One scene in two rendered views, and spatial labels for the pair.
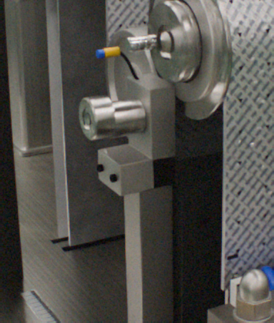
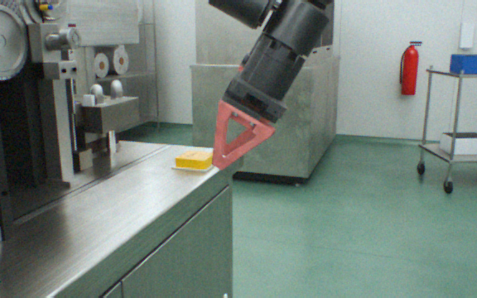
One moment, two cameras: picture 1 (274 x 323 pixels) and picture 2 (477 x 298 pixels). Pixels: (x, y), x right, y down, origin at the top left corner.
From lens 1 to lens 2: 1.54 m
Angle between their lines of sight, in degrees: 124
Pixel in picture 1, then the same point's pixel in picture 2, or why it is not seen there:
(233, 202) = not seen: hidden behind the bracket
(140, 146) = (54, 57)
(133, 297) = (65, 144)
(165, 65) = (55, 10)
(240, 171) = (64, 56)
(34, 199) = not seen: outside the picture
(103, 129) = (78, 41)
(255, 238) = not seen: hidden behind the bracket
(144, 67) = (8, 26)
